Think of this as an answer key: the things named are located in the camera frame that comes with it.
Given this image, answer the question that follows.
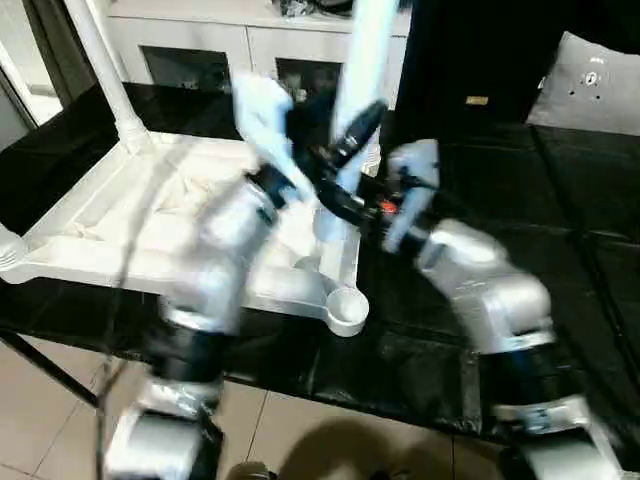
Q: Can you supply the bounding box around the white plastic table leg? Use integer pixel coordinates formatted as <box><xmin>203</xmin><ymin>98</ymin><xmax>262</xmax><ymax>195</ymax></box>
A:
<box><xmin>62</xmin><ymin>0</ymin><xmax>153</xmax><ymax>153</ymax></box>
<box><xmin>312</xmin><ymin>0</ymin><xmax>404</xmax><ymax>246</ymax></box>

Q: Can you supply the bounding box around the white plastic table top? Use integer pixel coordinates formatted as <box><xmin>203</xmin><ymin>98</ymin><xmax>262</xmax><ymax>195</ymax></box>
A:
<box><xmin>0</xmin><ymin>130</ymin><xmax>372</xmax><ymax>339</ymax></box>

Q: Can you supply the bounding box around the grey round helmet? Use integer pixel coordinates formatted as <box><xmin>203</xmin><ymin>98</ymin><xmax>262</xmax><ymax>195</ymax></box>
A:
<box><xmin>312</xmin><ymin>0</ymin><xmax>357</xmax><ymax>15</ymax></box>

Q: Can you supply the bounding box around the small clutter pile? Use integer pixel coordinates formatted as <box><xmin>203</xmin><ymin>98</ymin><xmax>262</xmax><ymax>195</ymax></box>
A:
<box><xmin>272</xmin><ymin>0</ymin><xmax>317</xmax><ymax>19</ymax></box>

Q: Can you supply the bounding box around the white glass-door cabinet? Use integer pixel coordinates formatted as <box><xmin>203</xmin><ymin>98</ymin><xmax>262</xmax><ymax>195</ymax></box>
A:
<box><xmin>105</xmin><ymin>0</ymin><xmax>413</xmax><ymax>101</ymax></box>

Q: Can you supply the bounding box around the black work mat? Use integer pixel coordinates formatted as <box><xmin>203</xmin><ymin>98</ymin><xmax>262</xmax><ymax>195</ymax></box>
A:
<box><xmin>0</xmin><ymin>82</ymin><xmax>640</xmax><ymax>446</ymax></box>

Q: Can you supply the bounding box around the light grey pillow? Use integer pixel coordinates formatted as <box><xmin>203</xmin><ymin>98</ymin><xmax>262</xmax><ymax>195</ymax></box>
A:
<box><xmin>525</xmin><ymin>30</ymin><xmax>640</xmax><ymax>137</ymax></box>

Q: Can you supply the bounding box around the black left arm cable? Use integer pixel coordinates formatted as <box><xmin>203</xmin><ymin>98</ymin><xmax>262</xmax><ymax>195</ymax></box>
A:
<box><xmin>92</xmin><ymin>185</ymin><xmax>176</xmax><ymax>480</ymax></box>

